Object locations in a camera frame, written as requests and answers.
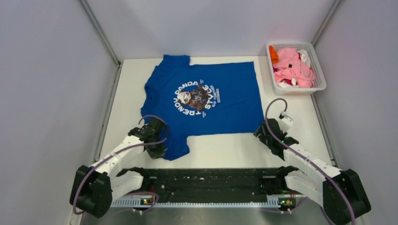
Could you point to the white garment in basket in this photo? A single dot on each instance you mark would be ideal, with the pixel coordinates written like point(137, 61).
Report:
point(304, 57)

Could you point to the red garment in basket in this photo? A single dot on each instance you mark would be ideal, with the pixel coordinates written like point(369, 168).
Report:
point(291, 82)

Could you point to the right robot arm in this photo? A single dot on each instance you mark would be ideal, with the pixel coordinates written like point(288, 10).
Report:
point(339, 193)

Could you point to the orange garment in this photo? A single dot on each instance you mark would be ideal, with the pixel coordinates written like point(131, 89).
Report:
point(273, 55)

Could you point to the white plastic laundry basket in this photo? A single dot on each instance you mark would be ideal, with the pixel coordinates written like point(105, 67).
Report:
point(320, 82)

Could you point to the white slotted cable duct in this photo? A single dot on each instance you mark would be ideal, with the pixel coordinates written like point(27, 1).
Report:
point(138, 202)

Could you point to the blue panda t shirt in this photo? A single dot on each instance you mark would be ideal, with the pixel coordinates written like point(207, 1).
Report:
point(200, 99)

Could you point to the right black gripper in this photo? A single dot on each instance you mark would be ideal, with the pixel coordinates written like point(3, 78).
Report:
point(258, 133)

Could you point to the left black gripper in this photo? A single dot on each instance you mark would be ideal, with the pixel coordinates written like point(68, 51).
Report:
point(159, 153)

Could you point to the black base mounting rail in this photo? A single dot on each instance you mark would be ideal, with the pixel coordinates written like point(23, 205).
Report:
point(211, 185)

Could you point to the pink t shirt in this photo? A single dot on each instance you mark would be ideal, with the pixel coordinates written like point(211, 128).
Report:
point(290, 66)

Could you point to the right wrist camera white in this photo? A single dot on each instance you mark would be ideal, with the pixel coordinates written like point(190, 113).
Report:
point(285, 121)

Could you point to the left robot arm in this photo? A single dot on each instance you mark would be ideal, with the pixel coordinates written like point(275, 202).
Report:
point(95, 187)

